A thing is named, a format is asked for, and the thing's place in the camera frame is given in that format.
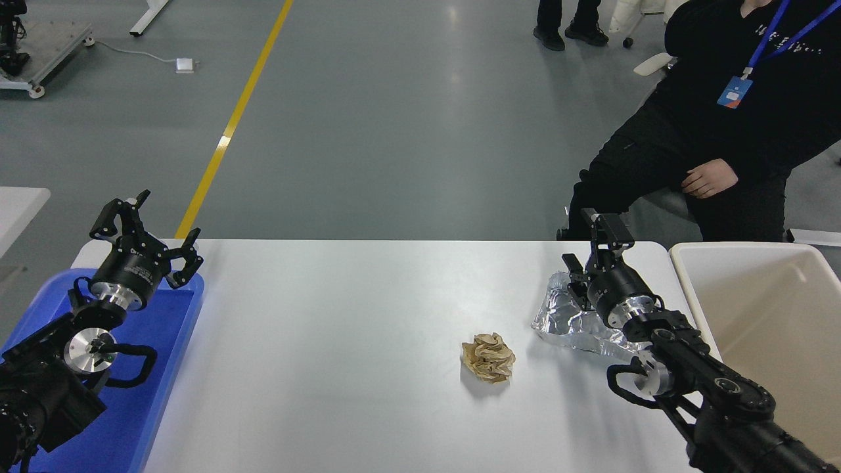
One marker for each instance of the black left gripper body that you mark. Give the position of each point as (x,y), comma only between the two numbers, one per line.
(131,269)

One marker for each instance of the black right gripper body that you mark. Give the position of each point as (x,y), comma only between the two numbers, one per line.
(617,286)

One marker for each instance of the silver foil tray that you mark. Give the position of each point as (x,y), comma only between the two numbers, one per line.
(558,322)

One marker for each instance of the tan paper ball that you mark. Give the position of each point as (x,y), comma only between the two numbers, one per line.
(489,358)

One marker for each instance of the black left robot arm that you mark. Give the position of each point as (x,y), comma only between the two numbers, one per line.
(39,387)

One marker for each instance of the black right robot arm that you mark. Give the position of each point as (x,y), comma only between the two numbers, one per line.
(723,394)

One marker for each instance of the person's left hand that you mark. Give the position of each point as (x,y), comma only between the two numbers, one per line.
(713,177)

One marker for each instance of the blue plastic tray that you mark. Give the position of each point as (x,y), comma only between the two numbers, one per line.
(151,368)

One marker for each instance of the white side table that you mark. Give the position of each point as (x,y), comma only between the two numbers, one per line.
(20,210)

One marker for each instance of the seated person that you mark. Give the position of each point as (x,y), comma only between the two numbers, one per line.
(709,125)

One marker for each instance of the large pale plastic bin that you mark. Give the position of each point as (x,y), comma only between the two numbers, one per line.
(775,309)

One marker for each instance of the white power adapter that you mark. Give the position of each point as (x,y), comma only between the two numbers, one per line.
(184,65)

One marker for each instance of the rolling chair base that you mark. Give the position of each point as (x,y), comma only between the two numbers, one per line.
(627,42)

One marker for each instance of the wheeled metal platform cart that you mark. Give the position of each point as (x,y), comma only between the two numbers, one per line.
(56,43)

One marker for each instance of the white table leg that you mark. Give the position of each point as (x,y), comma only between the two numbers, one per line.
(148,16)

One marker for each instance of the walking person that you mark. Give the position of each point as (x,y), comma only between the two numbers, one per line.
(550,26)

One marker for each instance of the white padded coat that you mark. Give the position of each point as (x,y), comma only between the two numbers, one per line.
(624,16)

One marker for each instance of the black equipment on cart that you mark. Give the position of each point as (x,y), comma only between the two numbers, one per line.
(12,39)

